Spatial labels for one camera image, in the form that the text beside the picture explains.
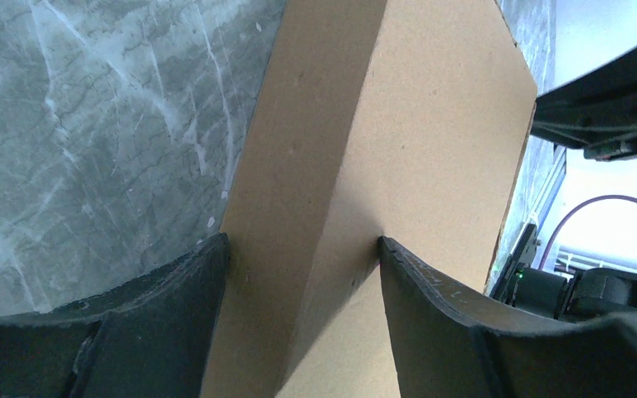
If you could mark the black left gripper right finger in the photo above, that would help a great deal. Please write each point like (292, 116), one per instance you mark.
(449, 340)

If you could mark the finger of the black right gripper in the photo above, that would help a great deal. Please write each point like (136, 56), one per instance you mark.
(596, 113)

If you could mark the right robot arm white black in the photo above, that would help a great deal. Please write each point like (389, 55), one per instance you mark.
(573, 296)

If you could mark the brown cardboard box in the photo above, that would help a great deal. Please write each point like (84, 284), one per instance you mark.
(400, 118)

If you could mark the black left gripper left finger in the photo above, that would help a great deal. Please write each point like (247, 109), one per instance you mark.
(149, 337)

